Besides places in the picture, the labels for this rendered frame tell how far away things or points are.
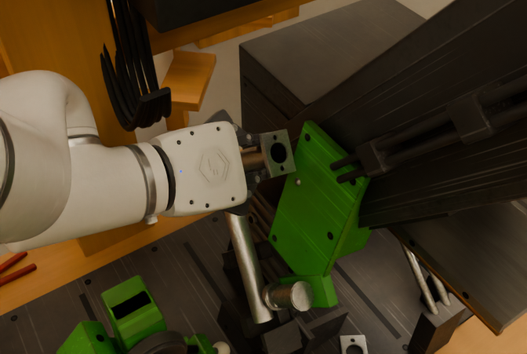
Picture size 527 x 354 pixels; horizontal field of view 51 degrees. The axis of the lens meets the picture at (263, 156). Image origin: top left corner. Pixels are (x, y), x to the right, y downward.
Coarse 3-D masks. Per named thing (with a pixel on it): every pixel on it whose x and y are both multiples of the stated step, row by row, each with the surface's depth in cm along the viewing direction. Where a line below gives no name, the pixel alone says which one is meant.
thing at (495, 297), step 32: (416, 224) 75; (448, 224) 75; (480, 224) 75; (512, 224) 75; (416, 256) 74; (448, 256) 71; (480, 256) 71; (512, 256) 71; (448, 288) 71; (480, 288) 68; (512, 288) 68; (512, 320) 65
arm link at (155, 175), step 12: (132, 144) 59; (144, 144) 59; (144, 156) 57; (156, 156) 58; (144, 168) 56; (156, 168) 57; (156, 180) 57; (156, 192) 57; (168, 192) 58; (156, 204) 57; (144, 216) 58; (156, 216) 59
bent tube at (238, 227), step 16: (272, 144) 68; (288, 144) 70; (256, 160) 71; (272, 160) 68; (288, 160) 69; (272, 176) 68; (240, 224) 79; (240, 240) 79; (240, 256) 79; (256, 256) 80; (256, 272) 79; (256, 288) 79; (256, 304) 79; (256, 320) 79
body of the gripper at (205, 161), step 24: (168, 144) 60; (192, 144) 62; (216, 144) 63; (168, 168) 58; (192, 168) 61; (216, 168) 63; (240, 168) 65; (192, 192) 61; (216, 192) 63; (240, 192) 64; (168, 216) 61
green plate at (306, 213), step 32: (320, 128) 67; (320, 160) 67; (288, 192) 74; (320, 192) 68; (352, 192) 63; (288, 224) 75; (320, 224) 69; (352, 224) 69; (288, 256) 77; (320, 256) 71
